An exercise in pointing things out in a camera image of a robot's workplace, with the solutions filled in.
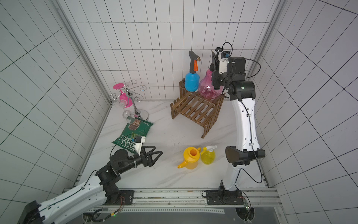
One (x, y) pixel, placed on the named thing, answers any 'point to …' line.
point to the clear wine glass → (128, 115)
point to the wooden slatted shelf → (196, 107)
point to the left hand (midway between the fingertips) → (157, 152)
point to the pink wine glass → (126, 100)
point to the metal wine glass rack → (142, 114)
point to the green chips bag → (136, 128)
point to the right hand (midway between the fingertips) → (209, 71)
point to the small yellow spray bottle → (208, 155)
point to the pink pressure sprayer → (206, 88)
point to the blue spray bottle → (192, 83)
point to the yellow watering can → (191, 156)
